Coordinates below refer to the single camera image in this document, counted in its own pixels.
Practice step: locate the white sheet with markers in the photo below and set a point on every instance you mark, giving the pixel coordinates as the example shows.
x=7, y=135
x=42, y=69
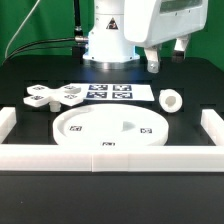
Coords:
x=116, y=92

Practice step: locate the black vertical cable connector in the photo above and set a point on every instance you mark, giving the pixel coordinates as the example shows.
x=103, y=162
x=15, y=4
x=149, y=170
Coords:
x=78, y=32

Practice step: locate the white round table top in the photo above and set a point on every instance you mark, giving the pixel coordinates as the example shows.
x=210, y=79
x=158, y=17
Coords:
x=110, y=125

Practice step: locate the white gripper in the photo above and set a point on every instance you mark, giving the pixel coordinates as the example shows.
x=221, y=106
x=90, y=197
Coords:
x=151, y=22

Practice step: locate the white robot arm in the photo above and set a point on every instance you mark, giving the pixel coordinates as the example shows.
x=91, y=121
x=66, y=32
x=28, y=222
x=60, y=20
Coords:
x=120, y=26

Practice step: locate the white U-shaped boundary frame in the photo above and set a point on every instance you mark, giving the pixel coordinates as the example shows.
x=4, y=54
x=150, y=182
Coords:
x=21, y=157

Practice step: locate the white cross-shaped table base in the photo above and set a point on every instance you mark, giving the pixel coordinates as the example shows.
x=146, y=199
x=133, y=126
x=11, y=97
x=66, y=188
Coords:
x=40, y=95

